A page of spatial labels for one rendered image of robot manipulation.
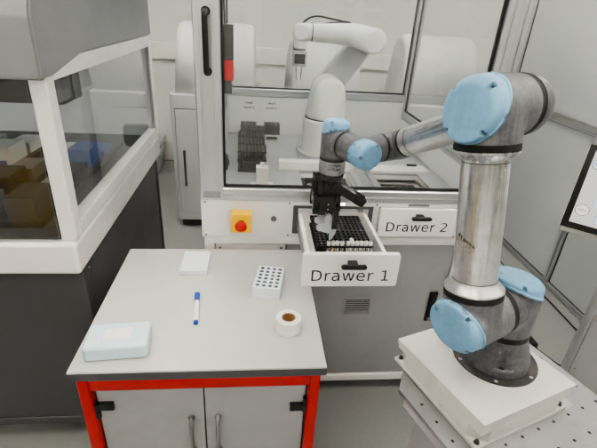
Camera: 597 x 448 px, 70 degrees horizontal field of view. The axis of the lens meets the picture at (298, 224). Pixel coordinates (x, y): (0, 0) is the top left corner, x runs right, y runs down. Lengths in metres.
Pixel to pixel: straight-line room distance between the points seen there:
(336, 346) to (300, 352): 0.79
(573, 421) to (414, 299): 0.84
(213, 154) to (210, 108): 0.15
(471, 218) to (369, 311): 1.06
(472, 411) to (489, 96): 0.62
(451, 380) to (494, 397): 0.09
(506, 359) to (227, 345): 0.67
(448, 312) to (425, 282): 0.92
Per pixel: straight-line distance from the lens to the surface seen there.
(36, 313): 1.69
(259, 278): 1.35
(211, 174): 1.47
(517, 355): 1.10
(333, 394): 2.09
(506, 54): 1.59
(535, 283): 1.04
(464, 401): 1.03
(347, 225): 1.47
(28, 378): 1.91
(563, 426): 1.20
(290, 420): 1.30
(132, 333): 1.17
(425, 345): 1.13
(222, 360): 1.13
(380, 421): 2.04
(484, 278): 0.89
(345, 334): 1.90
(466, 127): 0.80
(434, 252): 1.76
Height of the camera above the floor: 1.55
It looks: 27 degrees down
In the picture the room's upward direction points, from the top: 4 degrees clockwise
